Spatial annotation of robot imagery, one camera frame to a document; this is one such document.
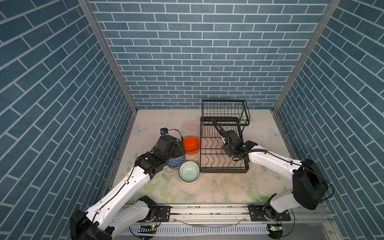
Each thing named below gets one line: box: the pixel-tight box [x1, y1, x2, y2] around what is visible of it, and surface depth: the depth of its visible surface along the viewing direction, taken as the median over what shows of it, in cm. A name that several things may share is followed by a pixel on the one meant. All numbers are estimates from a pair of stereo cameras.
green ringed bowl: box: [178, 160, 201, 184], surface depth 84 cm
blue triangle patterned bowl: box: [167, 155, 186, 170], surface depth 91 cm
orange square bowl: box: [183, 136, 200, 156], surface depth 100 cm
